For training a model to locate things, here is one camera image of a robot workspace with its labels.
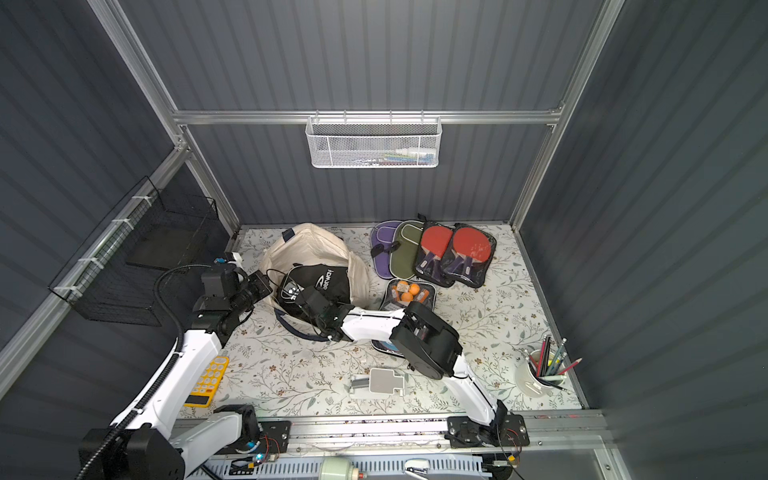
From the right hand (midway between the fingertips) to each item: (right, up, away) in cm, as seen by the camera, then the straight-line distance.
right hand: (315, 293), depth 91 cm
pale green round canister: (+12, -34, -28) cm, 45 cm away
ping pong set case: (+4, +4, +5) cm, 8 cm away
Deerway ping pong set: (+26, -1, +7) cm, 27 cm away
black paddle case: (+40, +6, +12) cm, 42 cm away
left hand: (-10, +6, -10) cm, 15 cm away
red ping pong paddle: (+40, +17, +21) cm, 48 cm away
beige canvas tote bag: (-2, +15, +2) cm, 16 cm away
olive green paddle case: (+29, +14, +18) cm, 37 cm away
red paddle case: (+52, +12, +16) cm, 56 cm away
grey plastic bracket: (+21, -22, -12) cm, 33 cm away
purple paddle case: (+20, +19, +24) cm, 36 cm away
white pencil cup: (+62, -19, -14) cm, 66 cm away
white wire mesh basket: (+17, +54, +21) cm, 60 cm away
